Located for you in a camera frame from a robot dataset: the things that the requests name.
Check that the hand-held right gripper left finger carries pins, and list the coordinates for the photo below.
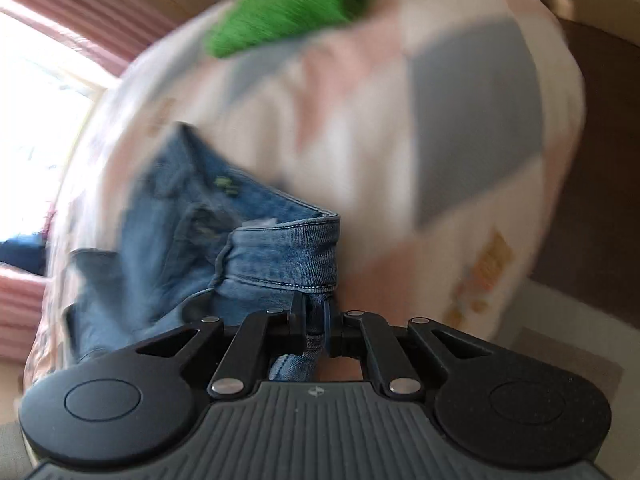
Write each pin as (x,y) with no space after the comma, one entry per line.
(298,316)

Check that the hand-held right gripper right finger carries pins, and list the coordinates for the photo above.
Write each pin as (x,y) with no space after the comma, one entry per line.
(327,322)

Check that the blue denim jeans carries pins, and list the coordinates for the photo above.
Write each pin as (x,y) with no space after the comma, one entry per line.
(270,255)

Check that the patchwork bed quilt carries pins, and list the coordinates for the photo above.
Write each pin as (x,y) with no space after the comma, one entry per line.
(380,150)

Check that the pink curtain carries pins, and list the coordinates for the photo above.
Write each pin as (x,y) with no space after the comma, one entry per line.
(85,15)
(20,310)

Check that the dark blue object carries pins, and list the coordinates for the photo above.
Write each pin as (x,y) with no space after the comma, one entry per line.
(22,255)

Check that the green cloth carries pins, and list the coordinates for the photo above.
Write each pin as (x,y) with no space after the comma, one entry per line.
(280,5)

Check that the window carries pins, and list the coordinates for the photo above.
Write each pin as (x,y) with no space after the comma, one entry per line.
(35,125)

